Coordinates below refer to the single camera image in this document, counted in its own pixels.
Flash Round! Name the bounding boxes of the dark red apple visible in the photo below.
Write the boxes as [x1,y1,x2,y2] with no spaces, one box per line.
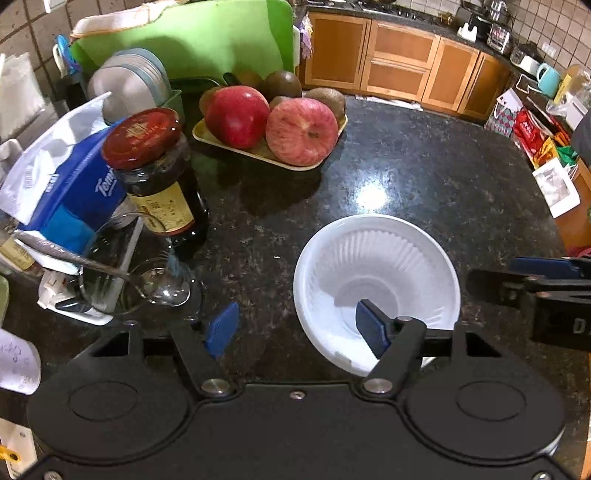
[204,85,271,150]

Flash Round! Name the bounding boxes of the metal spoon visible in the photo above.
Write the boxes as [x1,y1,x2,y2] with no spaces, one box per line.
[14,231,190,305]

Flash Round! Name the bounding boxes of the stack of grey plates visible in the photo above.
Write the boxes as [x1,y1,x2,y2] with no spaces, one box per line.
[88,48,171,125]

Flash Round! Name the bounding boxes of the small white ribbed bowl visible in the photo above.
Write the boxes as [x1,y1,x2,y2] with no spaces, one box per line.
[293,213,461,377]

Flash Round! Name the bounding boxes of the dark green plate holder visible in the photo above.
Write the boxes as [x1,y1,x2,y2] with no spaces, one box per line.
[157,76,222,134]

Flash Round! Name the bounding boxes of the blue white tissue pack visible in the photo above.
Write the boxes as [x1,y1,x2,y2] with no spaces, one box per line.
[0,91,134,273]

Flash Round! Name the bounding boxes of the wooden base cabinets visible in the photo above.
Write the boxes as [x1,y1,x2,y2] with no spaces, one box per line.
[298,11,513,123]

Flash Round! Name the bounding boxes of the yellow foam tray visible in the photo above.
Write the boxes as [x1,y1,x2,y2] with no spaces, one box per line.
[192,113,348,171]

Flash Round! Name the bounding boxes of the white cloth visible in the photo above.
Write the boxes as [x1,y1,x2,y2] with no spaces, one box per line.
[70,0,185,38]

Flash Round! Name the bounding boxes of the green cutting board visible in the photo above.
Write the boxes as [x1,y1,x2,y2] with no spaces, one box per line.
[70,0,295,88]

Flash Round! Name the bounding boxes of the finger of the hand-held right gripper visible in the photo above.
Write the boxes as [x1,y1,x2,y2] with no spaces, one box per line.
[510,257,591,279]
[467,269,546,308]

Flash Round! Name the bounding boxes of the teal mug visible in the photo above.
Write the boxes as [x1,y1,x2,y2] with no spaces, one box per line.
[536,63,561,99]

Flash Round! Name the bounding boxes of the white box with picture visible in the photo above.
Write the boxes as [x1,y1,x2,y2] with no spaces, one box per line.
[532,158,581,219]

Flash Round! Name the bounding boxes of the clear glass cup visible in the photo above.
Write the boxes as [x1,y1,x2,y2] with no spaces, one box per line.
[78,212,195,319]

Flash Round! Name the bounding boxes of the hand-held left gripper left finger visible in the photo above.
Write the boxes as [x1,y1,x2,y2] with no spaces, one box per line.
[92,301,240,398]

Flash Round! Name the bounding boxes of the brown kiwi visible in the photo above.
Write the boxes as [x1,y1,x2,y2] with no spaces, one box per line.
[305,88,347,123]
[264,70,303,99]
[199,87,222,116]
[235,70,266,90]

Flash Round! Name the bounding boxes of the red gift bag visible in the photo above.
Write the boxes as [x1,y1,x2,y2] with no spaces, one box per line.
[485,88,555,158]

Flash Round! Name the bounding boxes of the striped pink apple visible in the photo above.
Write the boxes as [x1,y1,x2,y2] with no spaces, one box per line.
[265,97,340,167]

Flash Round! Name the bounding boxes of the silver toaster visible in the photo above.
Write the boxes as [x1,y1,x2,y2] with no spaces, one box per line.
[487,23,514,56]

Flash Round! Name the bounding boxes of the white plastic bag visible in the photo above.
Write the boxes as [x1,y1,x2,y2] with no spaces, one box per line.
[0,52,47,139]

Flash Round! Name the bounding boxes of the pale plastic bag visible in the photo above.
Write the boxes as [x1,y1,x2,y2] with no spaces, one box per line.
[298,14,315,61]

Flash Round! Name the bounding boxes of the dark sauce jar red lid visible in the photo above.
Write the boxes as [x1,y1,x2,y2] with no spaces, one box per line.
[102,107,209,259]

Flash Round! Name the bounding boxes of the white small appliance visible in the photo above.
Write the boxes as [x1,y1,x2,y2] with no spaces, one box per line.
[510,44,543,77]

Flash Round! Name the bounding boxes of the white paper cup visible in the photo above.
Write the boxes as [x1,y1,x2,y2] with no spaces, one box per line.
[0,329,41,395]

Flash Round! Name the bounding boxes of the white plastic box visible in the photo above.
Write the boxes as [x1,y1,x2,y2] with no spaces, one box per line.
[38,270,114,326]

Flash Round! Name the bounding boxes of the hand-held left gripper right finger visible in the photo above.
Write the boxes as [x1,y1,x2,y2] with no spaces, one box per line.
[356,299,503,397]

